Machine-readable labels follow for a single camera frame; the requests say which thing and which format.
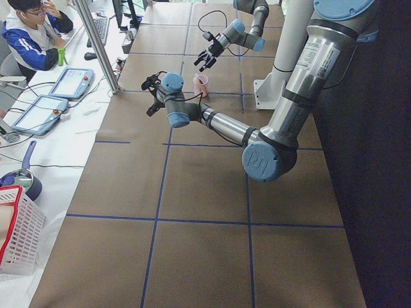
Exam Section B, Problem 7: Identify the small steel cup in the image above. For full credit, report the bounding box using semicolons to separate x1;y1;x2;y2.
126;28;137;41

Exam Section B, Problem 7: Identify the left black braided cable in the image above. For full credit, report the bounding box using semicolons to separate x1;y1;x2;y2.
153;71;248;148

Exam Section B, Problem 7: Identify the aluminium frame post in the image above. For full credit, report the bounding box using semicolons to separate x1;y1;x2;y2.
74;0;120;94

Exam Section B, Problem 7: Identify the blue handled saucepan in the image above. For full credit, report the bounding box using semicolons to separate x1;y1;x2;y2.
1;141;42;201

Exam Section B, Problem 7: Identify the white plastic basket red rim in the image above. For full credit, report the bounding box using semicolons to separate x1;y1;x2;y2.
1;185;45;282

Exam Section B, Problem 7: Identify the blue teach pendant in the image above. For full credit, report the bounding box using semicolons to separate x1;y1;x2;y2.
49;67;94;99
11;95;69;135

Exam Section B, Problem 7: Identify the pink mesh pen holder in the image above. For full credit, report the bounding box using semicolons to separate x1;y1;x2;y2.
193;74;209;97

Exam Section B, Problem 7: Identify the right black braided cable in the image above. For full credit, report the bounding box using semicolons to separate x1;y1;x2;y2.
197;10;250;57

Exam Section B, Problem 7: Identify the black computer monitor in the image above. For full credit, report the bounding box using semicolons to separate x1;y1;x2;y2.
112;0;128;32

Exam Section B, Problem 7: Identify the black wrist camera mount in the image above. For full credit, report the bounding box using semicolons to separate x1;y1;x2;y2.
202;31;220;44
141;74;161;92

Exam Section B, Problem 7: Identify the lower blue teach pendant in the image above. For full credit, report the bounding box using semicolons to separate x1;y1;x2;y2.
11;95;69;135

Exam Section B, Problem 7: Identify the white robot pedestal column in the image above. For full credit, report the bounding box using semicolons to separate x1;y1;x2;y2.
254;0;314;110

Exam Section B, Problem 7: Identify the black computer mouse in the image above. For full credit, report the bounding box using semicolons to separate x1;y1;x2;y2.
83;52;97;61

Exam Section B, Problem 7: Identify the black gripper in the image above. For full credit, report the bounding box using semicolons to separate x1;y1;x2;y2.
194;39;227;72
146;95;165;116

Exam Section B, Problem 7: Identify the seated person in jacket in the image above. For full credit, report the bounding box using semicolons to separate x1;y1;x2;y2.
2;0;73;81

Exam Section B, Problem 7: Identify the upper blue teach pendant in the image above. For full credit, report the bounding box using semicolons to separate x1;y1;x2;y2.
49;67;94;99

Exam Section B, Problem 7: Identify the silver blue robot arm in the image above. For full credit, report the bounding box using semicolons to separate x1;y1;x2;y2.
141;1;380;182
194;1;269;72

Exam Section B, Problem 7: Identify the lower black orange connector block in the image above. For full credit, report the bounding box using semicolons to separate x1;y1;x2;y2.
116;58;126;72

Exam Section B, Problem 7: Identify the black braided cable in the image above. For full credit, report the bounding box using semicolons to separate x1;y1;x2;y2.
153;71;248;148
197;10;250;57

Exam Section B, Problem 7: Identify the black keyboard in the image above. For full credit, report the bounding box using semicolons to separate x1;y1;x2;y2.
93;17;110;46

